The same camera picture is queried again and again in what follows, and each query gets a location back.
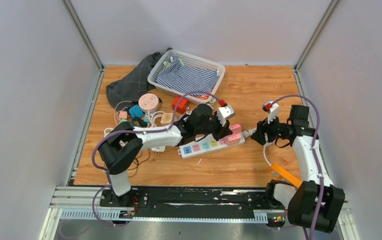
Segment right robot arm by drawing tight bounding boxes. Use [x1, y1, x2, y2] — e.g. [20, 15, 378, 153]
[251, 102, 345, 233]

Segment dark green dragon cube plug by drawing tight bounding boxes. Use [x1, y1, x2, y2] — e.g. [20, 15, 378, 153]
[131, 117, 148, 128]

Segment white long power strip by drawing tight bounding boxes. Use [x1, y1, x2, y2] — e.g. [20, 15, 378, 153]
[178, 134, 245, 159]

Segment white cable of orange strip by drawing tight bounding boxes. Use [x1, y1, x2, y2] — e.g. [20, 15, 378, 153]
[263, 140, 274, 168]

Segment round pink power socket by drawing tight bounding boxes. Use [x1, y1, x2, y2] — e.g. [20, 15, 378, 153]
[138, 93, 161, 113]

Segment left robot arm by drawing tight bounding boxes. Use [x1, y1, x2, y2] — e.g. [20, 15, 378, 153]
[93, 104, 235, 207]

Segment orange power strip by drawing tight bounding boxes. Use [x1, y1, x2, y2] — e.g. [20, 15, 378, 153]
[269, 163, 302, 188]

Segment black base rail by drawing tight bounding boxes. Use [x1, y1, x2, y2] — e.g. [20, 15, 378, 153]
[96, 186, 285, 221]

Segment beige cube plug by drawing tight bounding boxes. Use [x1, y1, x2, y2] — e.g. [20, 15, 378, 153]
[160, 113, 174, 126]

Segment red cube plug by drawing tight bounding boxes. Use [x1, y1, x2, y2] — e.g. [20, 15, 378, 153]
[172, 96, 189, 114]

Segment blue cube plug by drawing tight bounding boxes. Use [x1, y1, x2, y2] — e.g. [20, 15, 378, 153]
[128, 105, 144, 119]

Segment white cube plug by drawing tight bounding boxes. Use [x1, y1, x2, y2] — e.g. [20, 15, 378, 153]
[151, 146, 166, 154]

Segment black thin cable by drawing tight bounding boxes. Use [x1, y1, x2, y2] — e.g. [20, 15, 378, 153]
[126, 149, 152, 178]

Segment pink coiled cable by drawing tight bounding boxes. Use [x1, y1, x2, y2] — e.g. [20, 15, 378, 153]
[147, 110, 167, 128]

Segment blue striped cloth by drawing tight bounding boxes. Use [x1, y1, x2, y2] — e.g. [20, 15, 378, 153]
[156, 56, 220, 98]

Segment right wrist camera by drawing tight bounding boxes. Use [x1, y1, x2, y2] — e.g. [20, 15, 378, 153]
[263, 100, 280, 124]

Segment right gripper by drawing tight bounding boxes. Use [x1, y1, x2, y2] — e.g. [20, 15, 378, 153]
[251, 111, 292, 146]

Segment small pink plug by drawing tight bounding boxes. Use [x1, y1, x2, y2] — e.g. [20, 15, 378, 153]
[117, 110, 128, 120]

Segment light pink cube plug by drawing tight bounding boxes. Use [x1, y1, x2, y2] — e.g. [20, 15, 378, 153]
[224, 132, 242, 146]

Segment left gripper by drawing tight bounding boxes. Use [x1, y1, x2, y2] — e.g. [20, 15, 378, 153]
[195, 112, 233, 142]

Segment dark grey checked cloth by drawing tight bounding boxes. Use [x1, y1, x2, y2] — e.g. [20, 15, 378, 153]
[106, 52, 162, 108]

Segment white plastic basket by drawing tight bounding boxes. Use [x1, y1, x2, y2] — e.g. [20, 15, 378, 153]
[147, 49, 226, 104]

